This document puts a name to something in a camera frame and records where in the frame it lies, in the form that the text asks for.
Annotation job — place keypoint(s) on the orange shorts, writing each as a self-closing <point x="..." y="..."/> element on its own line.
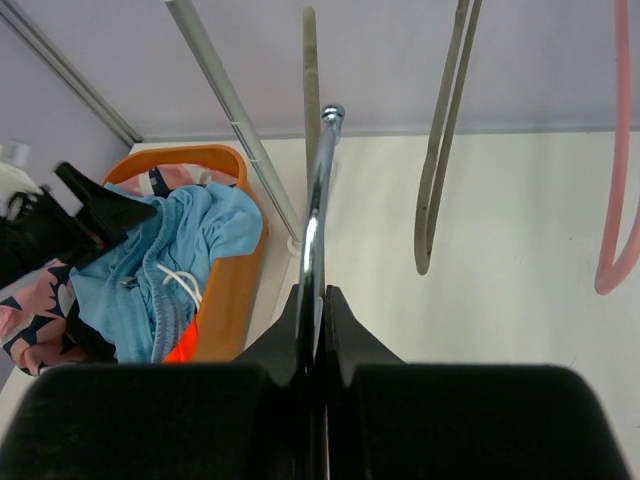
<point x="185" y="349"/>

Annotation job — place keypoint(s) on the black shorts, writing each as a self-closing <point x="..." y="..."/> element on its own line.
<point x="90" y="341"/>

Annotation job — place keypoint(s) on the orange plastic basket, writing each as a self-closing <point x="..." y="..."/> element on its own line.
<point x="229" y="293"/>

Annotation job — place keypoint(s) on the pink hanger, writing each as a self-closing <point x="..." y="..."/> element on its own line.
<point x="613" y="268"/>

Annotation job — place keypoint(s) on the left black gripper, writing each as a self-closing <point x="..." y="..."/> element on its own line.
<point x="43" y="231"/>

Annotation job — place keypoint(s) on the white clothes rack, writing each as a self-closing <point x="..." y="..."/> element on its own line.
<point x="194" y="33"/>

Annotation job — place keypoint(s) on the black shorts hanger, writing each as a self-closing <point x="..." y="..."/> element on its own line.
<point x="442" y="131"/>

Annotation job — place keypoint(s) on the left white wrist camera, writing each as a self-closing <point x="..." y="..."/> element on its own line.
<point x="14" y="178"/>

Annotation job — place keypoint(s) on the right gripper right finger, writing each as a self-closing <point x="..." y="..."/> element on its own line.
<point x="388" y="419"/>

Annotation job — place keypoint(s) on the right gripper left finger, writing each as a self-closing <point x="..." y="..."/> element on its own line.
<point x="249" y="419"/>

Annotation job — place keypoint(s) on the pink patterned shorts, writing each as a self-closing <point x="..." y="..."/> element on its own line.
<point x="33" y="319"/>

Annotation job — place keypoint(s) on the light blue shorts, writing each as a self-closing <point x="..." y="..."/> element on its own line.
<point x="143" y="294"/>

